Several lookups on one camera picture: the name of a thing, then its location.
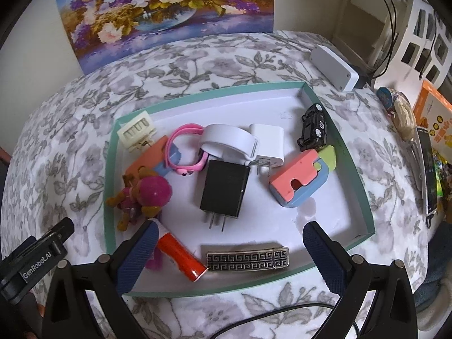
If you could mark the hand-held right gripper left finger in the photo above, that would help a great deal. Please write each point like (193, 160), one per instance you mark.
(139, 250)

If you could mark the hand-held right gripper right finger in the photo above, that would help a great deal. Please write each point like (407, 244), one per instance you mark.
(325, 254)

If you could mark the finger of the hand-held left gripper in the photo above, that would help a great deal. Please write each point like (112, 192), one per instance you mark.
(19, 249)
(63, 231)

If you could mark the purple lighter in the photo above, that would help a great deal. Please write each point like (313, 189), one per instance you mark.
(155, 261)

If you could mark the orange white tube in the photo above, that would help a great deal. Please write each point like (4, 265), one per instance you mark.
(183, 257)

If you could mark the pink dog toy figure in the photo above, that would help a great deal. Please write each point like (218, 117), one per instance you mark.
(155, 190)

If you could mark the patterned metal hair clip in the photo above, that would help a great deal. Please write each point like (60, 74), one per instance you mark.
(247, 257)

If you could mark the coral blue green block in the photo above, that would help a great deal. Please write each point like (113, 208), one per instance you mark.
(296, 176)

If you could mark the coral and blue block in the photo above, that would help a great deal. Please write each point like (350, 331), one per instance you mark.
(150, 159)

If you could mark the pink watch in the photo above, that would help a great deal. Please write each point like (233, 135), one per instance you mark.
(192, 166)

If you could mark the black charger plug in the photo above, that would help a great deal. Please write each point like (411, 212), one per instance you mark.
(222, 187)

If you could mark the black toy car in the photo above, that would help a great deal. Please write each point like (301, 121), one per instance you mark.
(312, 130)

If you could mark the white charger plug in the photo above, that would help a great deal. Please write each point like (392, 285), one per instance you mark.
(266, 137)

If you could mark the white wrist band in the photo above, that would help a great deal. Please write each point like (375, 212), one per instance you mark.
(226, 134)

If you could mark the teal rimmed white tray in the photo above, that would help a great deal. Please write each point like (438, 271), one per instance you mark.
(229, 109)

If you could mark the dark blue cloth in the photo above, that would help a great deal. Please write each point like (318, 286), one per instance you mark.
(438, 272)

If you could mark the beige fleece cloth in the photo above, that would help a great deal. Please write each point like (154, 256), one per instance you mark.
(436, 319)

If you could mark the smartphone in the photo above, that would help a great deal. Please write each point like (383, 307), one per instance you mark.
(426, 169)

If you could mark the colourful small packets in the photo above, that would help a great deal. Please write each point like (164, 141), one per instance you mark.
(444, 173)

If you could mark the orange book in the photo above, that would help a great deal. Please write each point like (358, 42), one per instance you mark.
(434, 106)

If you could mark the white rectangular box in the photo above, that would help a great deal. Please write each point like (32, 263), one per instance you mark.
(333, 65)

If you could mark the white wooden rack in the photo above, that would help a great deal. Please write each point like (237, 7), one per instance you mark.
(360, 14)

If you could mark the flower painting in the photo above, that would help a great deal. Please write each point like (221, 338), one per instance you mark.
(159, 7)

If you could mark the white cutout panel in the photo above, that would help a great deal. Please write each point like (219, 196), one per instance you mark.
(416, 10)

